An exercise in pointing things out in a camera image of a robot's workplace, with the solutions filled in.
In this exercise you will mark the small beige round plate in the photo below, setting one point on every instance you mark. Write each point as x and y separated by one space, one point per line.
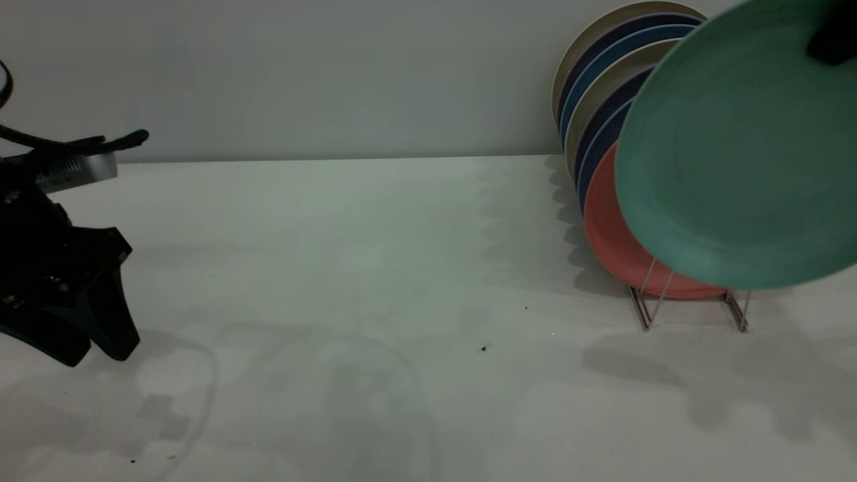
616 80

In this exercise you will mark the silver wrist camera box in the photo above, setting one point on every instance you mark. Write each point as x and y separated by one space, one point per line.
80 169

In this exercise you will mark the green round plate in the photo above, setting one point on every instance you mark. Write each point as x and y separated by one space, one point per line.
743 161

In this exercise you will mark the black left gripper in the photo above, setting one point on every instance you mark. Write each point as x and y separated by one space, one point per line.
33 254

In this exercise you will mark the large beige round plate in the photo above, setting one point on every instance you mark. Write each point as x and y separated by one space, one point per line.
589 33

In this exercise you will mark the black round rim object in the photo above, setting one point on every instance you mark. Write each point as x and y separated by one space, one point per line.
4 84

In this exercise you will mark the large blue round plate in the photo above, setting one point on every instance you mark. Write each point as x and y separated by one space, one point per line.
659 32

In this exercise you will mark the small blue round plate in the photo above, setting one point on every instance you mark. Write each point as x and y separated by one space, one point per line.
599 150

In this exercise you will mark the small navy round plate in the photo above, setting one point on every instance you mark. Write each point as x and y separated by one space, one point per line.
612 114

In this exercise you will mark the pink round plate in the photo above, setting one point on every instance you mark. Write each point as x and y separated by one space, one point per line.
609 234

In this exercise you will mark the large navy round plate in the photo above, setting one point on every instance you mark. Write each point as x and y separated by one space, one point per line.
636 24

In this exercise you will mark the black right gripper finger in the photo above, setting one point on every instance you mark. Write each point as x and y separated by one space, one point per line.
837 37

